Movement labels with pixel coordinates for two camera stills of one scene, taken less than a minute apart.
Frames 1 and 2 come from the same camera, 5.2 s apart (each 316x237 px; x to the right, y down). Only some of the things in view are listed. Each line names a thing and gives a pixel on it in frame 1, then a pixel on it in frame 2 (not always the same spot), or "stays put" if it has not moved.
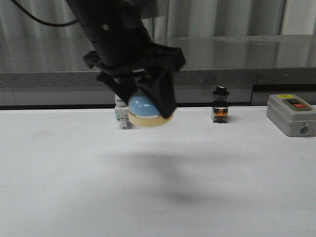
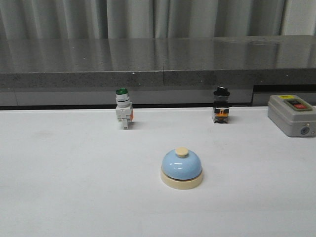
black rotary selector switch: [220, 106] stays put
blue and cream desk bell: [142, 112] to [181, 170]
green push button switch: [121, 110] stays put
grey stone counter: [53, 72] stays put
